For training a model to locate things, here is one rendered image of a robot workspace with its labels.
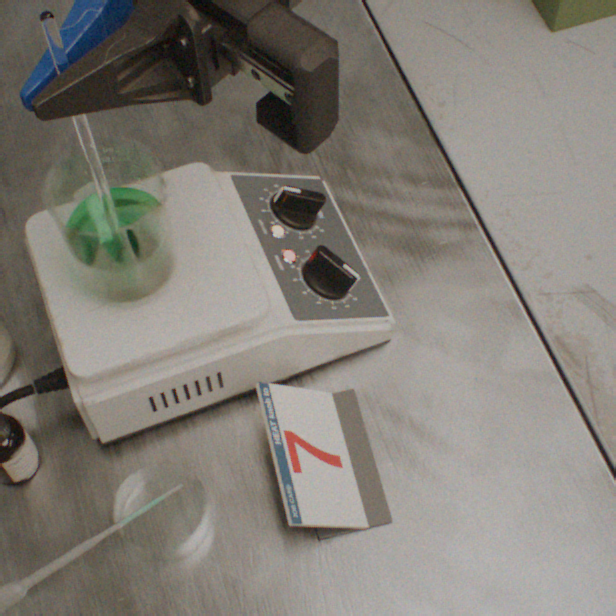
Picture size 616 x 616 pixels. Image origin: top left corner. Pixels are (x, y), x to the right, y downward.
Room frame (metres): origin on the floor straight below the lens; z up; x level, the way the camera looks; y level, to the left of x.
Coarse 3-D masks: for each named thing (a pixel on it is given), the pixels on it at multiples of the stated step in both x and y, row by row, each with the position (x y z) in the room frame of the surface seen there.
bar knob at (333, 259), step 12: (324, 252) 0.35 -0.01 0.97; (312, 264) 0.35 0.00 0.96; (324, 264) 0.35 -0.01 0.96; (336, 264) 0.35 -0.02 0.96; (312, 276) 0.34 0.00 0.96; (324, 276) 0.34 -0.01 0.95; (336, 276) 0.34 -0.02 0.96; (348, 276) 0.34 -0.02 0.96; (312, 288) 0.34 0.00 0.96; (324, 288) 0.34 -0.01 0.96; (336, 288) 0.34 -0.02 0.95; (348, 288) 0.34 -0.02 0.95
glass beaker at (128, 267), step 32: (64, 160) 0.36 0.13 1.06; (128, 160) 0.36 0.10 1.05; (64, 192) 0.35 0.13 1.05; (160, 192) 0.35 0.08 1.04; (64, 224) 0.31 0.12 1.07; (160, 224) 0.32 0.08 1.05; (96, 256) 0.31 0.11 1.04; (128, 256) 0.31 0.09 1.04; (160, 256) 0.32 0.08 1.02; (96, 288) 0.31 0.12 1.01; (128, 288) 0.31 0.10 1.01; (160, 288) 0.32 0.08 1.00
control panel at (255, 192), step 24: (240, 192) 0.40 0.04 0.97; (264, 192) 0.41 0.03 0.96; (264, 216) 0.39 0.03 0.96; (336, 216) 0.41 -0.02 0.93; (264, 240) 0.37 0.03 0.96; (288, 240) 0.37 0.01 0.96; (312, 240) 0.38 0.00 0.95; (336, 240) 0.38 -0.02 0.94; (288, 264) 0.35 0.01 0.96; (360, 264) 0.37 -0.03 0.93; (288, 288) 0.33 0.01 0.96; (360, 288) 0.35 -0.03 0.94; (312, 312) 0.32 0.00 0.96; (336, 312) 0.32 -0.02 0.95; (360, 312) 0.33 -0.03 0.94; (384, 312) 0.33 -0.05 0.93
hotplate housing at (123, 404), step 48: (240, 336) 0.30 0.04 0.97; (288, 336) 0.30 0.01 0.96; (336, 336) 0.31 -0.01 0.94; (384, 336) 0.32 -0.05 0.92; (48, 384) 0.29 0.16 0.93; (96, 384) 0.27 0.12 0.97; (144, 384) 0.27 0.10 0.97; (192, 384) 0.28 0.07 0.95; (240, 384) 0.29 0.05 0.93; (96, 432) 0.26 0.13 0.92
